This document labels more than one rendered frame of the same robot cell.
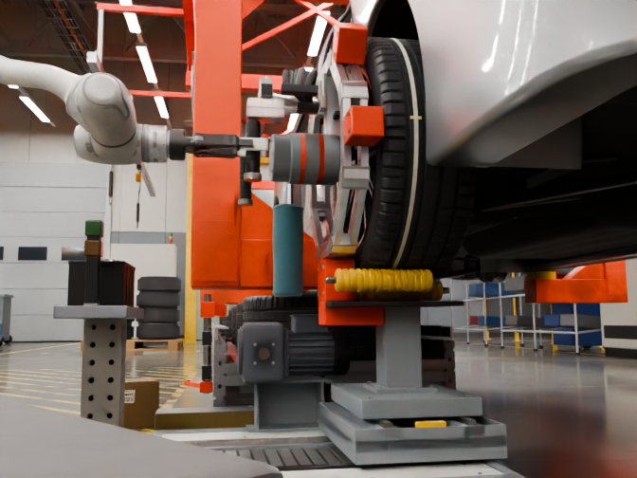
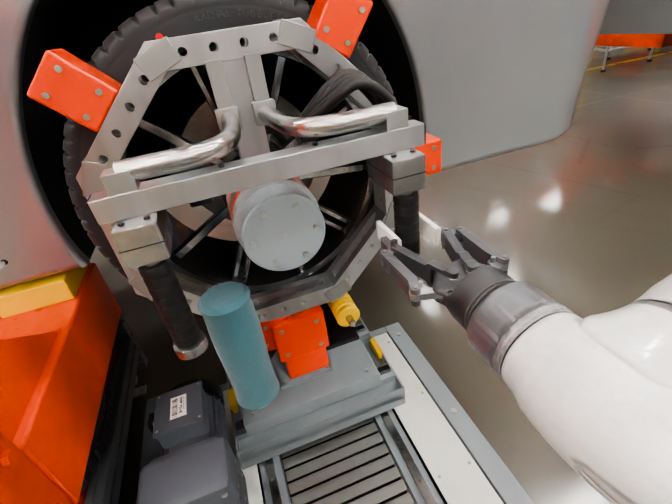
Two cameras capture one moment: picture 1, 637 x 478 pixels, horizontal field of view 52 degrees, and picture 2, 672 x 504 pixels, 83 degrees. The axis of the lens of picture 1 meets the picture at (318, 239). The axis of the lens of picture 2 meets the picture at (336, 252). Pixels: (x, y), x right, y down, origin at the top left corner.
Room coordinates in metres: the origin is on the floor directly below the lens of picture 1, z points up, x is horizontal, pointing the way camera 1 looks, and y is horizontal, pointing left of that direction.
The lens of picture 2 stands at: (1.69, 0.63, 1.12)
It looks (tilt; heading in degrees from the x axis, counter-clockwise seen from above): 32 degrees down; 265
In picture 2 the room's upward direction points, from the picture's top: 9 degrees counter-clockwise
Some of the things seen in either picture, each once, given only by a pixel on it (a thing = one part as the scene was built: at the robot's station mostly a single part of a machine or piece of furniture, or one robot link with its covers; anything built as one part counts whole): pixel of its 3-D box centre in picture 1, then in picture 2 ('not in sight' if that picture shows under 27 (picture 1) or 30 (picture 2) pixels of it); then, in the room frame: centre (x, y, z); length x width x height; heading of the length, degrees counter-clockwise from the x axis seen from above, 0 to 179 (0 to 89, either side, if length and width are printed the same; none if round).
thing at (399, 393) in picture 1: (398, 353); (295, 338); (1.77, -0.21, 0.32); 0.40 x 0.30 x 0.28; 9
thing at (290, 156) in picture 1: (308, 158); (272, 209); (1.73, 0.02, 0.85); 0.21 x 0.14 x 0.14; 99
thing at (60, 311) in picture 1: (104, 313); not in sight; (1.78, 0.59, 0.44); 0.43 x 0.17 x 0.03; 9
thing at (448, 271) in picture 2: (216, 149); (421, 267); (1.55, 0.25, 0.83); 0.11 x 0.01 x 0.04; 117
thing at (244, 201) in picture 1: (245, 179); (173, 305); (1.87, 0.21, 0.83); 0.04 x 0.04 x 0.16
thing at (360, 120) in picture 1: (362, 126); (413, 156); (1.44, -0.10, 0.85); 0.09 x 0.08 x 0.07; 9
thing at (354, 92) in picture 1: (334, 159); (264, 194); (1.75, -0.05, 0.85); 0.54 x 0.07 x 0.54; 9
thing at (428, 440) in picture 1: (401, 426); (309, 380); (1.76, -0.22, 0.13); 0.50 x 0.36 x 0.10; 9
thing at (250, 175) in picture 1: (252, 149); (407, 235); (1.54, 0.16, 0.83); 0.04 x 0.04 x 0.16
